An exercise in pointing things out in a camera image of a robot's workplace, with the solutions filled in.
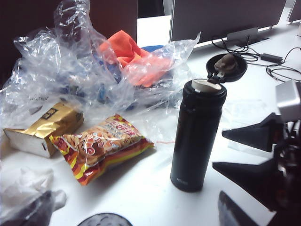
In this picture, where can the orange yellow striped snack bag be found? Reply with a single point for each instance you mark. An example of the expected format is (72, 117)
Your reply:
(105, 146)

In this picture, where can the orange cloth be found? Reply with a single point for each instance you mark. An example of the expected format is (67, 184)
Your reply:
(131, 49)

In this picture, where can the gold paper box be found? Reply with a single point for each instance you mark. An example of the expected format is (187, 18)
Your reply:
(54, 120)

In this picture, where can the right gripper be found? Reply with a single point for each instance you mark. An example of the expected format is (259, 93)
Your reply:
(291, 164)

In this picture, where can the black thermos with flip lid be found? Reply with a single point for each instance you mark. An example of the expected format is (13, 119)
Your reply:
(197, 141)

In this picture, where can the black power adapter brick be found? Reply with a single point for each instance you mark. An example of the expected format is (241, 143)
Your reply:
(270, 57)

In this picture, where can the textured grey translucent mug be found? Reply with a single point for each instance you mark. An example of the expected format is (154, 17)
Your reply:
(103, 219)

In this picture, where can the crumpled clear plastic bag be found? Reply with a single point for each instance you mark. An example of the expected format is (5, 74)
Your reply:
(58, 70)

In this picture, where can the grey monitor edge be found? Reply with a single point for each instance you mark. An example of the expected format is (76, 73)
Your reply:
(295, 9)

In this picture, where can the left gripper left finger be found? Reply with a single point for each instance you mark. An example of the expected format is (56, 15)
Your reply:
(35, 212)

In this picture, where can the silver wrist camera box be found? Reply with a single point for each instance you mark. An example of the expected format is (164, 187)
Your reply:
(289, 99)

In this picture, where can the grey monitor with silver stand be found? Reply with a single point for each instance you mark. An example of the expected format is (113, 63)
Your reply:
(223, 16)

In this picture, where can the blue round lid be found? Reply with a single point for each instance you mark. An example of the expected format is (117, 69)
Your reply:
(152, 47)

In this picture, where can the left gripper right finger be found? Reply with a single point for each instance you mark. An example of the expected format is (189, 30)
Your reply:
(240, 214)

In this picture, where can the crumpled white plastic wrap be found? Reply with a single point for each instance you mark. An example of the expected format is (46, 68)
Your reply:
(28, 181)

